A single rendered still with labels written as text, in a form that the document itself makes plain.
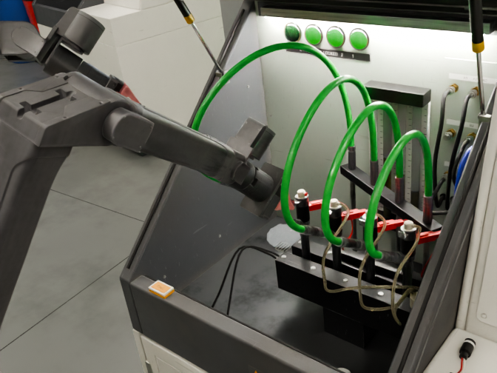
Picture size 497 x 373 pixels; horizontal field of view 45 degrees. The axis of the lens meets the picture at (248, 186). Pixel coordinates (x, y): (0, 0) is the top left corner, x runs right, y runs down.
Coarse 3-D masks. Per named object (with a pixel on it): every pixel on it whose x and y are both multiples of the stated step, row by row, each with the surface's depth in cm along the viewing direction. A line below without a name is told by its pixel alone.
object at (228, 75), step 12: (264, 48) 114; (276, 48) 115; (288, 48) 116; (300, 48) 118; (312, 48) 119; (252, 60) 113; (324, 60) 121; (228, 72) 113; (336, 72) 124; (216, 84) 112; (204, 108) 113; (348, 108) 129; (348, 120) 131; (216, 180) 120
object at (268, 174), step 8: (256, 168) 112; (264, 168) 117; (272, 168) 116; (280, 168) 114; (256, 176) 110; (264, 176) 112; (272, 176) 115; (280, 176) 113; (256, 184) 110; (264, 184) 112; (272, 184) 113; (248, 192) 111; (256, 192) 111; (264, 192) 112; (272, 192) 113; (248, 200) 116; (256, 200) 114; (264, 200) 113; (248, 208) 115; (256, 208) 114; (264, 208) 113
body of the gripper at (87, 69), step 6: (84, 66) 106; (90, 66) 107; (78, 72) 105; (84, 72) 105; (90, 72) 106; (96, 72) 107; (102, 72) 108; (90, 78) 106; (96, 78) 106; (102, 78) 107; (108, 78) 108; (114, 78) 105; (102, 84) 107; (108, 84) 105; (114, 84) 105
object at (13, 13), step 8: (0, 0) 634; (8, 0) 633; (16, 0) 636; (0, 8) 639; (8, 8) 638; (16, 8) 640; (24, 8) 644; (0, 16) 645; (8, 16) 643; (16, 16) 643; (24, 16) 647
